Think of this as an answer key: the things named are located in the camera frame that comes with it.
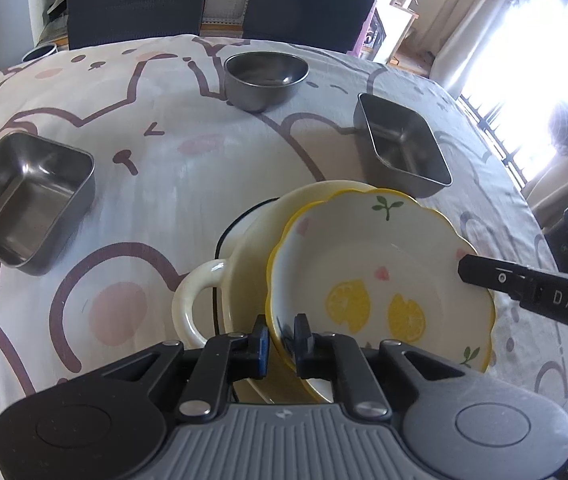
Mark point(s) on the round steel bowl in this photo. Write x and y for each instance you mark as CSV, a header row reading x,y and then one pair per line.
x,y
264,80

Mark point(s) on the dark fabric chair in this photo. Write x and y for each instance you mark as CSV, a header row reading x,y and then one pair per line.
x,y
134,5
304,5

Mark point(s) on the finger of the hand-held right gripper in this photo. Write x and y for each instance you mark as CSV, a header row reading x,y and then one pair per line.
x,y
493,277

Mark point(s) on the square steel bowl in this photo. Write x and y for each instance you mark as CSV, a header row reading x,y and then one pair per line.
x,y
24,195
401,145

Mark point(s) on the white perforated rack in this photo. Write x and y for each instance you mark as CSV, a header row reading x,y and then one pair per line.
x,y
226,5

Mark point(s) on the bear print tablecloth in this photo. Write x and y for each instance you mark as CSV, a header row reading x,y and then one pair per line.
x,y
164,125

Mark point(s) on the lemon print scalloped bowl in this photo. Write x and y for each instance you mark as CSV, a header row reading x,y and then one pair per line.
x,y
388,260

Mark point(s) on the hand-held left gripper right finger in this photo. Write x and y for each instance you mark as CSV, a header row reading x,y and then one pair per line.
x,y
303,345

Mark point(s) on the beige curtain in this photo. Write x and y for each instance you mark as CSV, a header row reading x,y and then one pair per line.
x,y
478,35

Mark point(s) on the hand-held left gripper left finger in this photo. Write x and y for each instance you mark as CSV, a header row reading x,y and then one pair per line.
x,y
262,355

